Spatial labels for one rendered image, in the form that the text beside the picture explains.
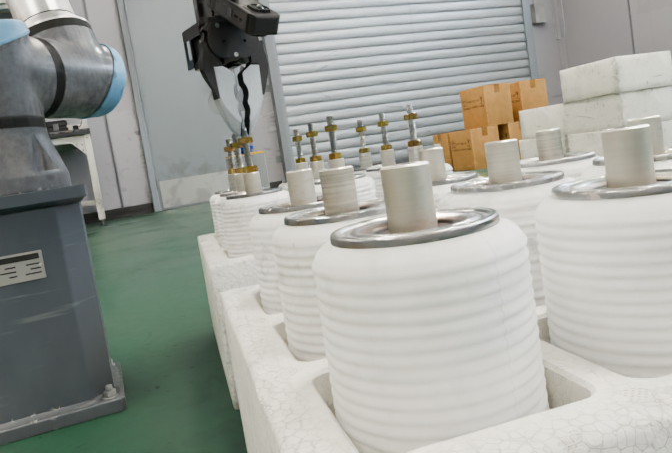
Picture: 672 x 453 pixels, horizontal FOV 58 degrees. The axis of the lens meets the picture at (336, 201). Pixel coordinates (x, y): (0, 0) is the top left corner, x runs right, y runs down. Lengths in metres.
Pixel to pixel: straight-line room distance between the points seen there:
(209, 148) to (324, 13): 1.79
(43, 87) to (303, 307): 0.64
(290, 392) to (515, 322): 0.12
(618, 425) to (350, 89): 6.10
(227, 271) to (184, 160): 5.10
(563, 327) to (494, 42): 6.99
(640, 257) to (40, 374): 0.74
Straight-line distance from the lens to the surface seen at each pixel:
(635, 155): 0.32
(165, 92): 5.87
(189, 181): 5.83
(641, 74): 3.52
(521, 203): 0.39
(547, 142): 0.58
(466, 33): 7.08
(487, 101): 4.63
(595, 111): 3.52
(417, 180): 0.26
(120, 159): 5.79
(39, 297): 0.86
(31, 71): 0.92
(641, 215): 0.29
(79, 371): 0.88
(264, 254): 0.48
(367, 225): 0.29
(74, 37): 1.00
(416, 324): 0.24
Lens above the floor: 0.29
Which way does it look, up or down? 5 degrees down
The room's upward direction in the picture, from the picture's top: 9 degrees counter-clockwise
